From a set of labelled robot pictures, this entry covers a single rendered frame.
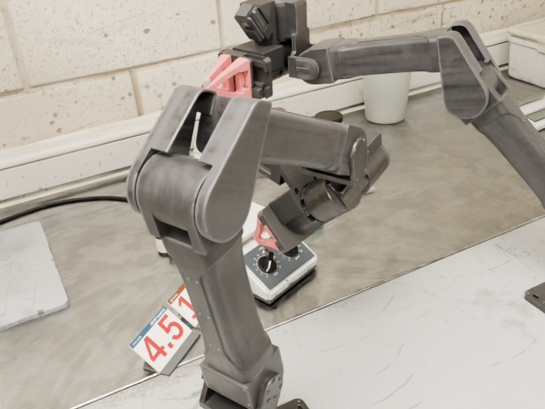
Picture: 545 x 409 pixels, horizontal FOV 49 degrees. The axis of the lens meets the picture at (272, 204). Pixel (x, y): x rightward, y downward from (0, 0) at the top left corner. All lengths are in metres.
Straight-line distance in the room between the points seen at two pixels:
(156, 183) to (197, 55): 0.96
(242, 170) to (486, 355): 0.53
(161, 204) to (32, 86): 0.90
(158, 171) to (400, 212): 0.76
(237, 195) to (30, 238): 0.80
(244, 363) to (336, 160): 0.24
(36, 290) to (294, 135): 0.64
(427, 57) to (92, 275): 0.67
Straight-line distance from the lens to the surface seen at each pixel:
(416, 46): 0.93
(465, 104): 0.91
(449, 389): 0.86
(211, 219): 0.48
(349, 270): 1.04
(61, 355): 0.98
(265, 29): 0.98
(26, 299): 1.09
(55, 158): 1.38
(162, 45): 1.41
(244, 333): 0.62
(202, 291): 0.57
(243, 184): 0.51
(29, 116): 1.39
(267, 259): 0.97
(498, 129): 0.94
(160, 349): 0.91
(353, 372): 0.87
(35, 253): 1.20
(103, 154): 1.40
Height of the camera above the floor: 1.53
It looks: 31 degrees down
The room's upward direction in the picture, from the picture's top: 4 degrees counter-clockwise
